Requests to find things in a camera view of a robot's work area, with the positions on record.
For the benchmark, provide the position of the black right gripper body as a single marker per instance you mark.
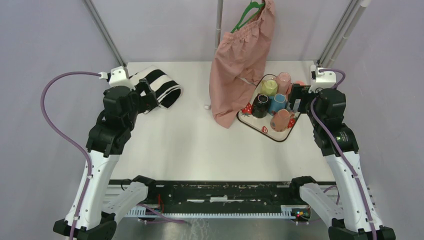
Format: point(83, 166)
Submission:
point(300, 91)

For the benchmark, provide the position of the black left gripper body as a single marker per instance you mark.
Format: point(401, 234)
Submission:
point(144, 102)

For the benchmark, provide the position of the plain pink tall mug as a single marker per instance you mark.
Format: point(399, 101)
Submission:
point(284, 83)

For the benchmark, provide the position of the floral salmon mug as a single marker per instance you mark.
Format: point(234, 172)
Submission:
point(283, 120)

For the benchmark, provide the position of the strawberry print tray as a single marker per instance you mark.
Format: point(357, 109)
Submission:
point(262, 125)

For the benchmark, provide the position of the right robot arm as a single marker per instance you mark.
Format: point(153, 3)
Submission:
point(356, 217)

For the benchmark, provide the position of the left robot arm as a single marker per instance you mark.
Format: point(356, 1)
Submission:
point(89, 218)

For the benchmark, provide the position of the bright blue mug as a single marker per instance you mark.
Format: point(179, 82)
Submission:
point(277, 103)

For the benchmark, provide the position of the green faceted mug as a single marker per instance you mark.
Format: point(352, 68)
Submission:
point(269, 87)

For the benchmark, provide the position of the black faceted mug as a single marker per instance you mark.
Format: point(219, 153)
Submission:
point(260, 106)

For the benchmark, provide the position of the black white striped towel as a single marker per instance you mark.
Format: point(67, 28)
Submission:
point(166, 89)

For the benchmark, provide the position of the pink shorts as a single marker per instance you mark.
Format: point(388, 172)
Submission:
point(239, 64)

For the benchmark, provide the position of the green clothes hanger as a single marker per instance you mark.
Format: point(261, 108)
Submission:
point(245, 18)

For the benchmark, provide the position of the centre metal pole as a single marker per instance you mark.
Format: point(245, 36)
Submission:
point(218, 27)

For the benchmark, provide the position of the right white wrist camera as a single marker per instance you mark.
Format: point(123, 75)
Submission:
point(323, 80)

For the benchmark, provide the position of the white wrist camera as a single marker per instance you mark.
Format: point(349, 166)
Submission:
point(117, 77)
point(323, 80)

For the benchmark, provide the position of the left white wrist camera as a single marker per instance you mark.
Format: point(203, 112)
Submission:
point(117, 77)

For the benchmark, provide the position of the white cable duct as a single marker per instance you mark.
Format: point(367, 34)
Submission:
point(285, 212)

